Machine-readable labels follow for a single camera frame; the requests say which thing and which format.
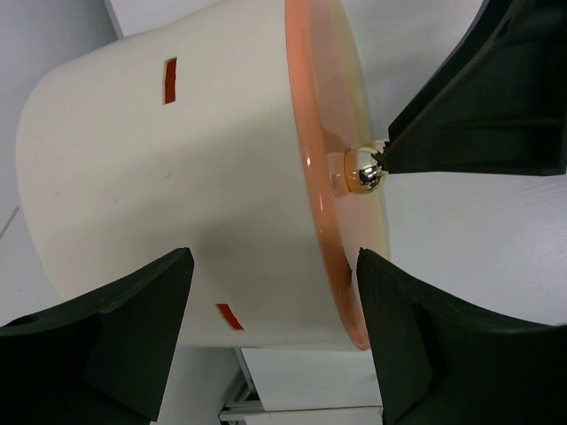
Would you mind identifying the cylindrical beige drawer container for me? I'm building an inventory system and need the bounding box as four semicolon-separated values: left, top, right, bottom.
16;1;388;351

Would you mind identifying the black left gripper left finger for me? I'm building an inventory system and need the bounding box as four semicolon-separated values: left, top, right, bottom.
1;248;194;424

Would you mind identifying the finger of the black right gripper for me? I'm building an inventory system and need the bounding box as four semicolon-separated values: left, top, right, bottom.
383;1;566;176

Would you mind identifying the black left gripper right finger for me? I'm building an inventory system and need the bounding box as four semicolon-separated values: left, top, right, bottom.
356;249;566;424

